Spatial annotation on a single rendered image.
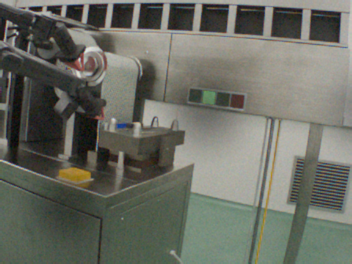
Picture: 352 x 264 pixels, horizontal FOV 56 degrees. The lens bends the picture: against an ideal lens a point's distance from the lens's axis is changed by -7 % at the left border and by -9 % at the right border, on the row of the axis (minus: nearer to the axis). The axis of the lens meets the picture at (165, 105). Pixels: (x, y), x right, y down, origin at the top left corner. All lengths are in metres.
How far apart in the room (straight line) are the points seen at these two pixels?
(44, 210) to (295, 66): 1.03
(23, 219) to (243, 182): 2.95
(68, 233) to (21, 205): 0.22
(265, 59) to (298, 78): 0.15
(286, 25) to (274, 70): 0.21
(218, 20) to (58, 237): 1.08
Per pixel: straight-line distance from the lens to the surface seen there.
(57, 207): 1.13
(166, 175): 1.29
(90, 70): 1.31
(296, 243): 1.66
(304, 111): 1.39
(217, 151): 3.92
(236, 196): 3.95
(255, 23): 1.53
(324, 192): 3.80
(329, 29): 1.49
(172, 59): 1.53
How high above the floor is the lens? 1.21
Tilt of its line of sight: 3 degrees down
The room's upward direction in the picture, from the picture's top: 7 degrees clockwise
